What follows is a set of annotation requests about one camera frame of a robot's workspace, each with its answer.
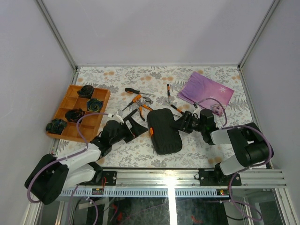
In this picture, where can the aluminium front rail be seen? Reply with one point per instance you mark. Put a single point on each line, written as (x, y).
(182, 182)

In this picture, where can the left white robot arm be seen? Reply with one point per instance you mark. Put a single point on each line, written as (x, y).
(53, 174)

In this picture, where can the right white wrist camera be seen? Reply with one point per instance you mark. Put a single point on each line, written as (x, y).
(196, 112)

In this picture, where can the orange handled pliers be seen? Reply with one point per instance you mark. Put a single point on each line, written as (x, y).
(143, 110)

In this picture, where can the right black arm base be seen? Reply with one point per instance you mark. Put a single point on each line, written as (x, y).
(213, 178)

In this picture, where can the dark rolled band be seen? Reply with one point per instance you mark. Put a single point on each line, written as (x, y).
(94, 105)
(74, 115)
(86, 91)

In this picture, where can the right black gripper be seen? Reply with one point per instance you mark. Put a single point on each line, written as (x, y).
(181, 123)

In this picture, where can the dark rolled band outside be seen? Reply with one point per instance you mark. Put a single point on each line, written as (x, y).
(56, 126)

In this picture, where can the dark rolled band middle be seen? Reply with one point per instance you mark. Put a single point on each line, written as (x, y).
(94, 105)

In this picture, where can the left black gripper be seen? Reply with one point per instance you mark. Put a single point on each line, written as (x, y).
(137, 130)

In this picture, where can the dark rolled band lower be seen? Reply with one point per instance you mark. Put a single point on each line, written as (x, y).
(74, 115)

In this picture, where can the orange black utility tool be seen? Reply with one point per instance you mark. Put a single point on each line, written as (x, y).
(174, 107)

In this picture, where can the small claw hammer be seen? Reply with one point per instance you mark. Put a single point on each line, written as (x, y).
(143, 99)

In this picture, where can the dark rolled band top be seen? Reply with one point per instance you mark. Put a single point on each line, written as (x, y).
(86, 91)

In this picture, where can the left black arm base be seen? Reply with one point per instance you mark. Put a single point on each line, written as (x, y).
(106, 178)

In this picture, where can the orange compartment tray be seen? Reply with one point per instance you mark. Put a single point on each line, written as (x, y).
(87, 126)

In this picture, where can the black handled screwdriver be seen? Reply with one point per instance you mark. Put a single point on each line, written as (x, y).
(133, 91)

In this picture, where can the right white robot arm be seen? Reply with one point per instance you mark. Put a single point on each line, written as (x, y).
(250, 146)

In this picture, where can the orange handled screwdriver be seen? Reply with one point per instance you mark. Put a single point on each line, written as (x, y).
(134, 100)

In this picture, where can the black plastic tool case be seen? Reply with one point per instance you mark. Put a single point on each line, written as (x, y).
(165, 139)

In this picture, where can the purple printed pouch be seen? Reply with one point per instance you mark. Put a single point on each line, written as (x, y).
(207, 93)

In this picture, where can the small precision screwdriver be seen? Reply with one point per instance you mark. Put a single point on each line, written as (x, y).
(168, 90)

